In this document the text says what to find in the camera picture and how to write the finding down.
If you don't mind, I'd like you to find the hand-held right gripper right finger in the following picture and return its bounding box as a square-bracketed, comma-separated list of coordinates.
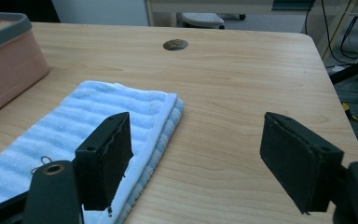
[259, 111, 345, 216]

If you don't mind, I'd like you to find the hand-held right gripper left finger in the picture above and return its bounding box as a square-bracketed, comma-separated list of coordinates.
[74, 111, 134, 212]

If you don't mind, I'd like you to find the pink basket with grey rim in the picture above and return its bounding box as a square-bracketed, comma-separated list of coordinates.
[0, 11, 50, 123]

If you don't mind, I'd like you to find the black metal stand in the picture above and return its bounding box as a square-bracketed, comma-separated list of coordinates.
[328, 40, 358, 105]

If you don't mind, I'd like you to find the black cable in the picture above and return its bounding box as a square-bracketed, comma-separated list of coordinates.
[304, 0, 317, 35]
[321, 0, 358, 65]

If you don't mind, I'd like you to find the grey chair base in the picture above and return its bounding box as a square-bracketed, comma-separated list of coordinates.
[176, 12, 226, 30]

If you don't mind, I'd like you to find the light blue striped towel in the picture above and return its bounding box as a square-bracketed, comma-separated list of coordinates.
[0, 79, 186, 224]

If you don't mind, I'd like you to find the round table cable hole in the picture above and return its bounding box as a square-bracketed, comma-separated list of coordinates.
[162, 38, 189, 52]

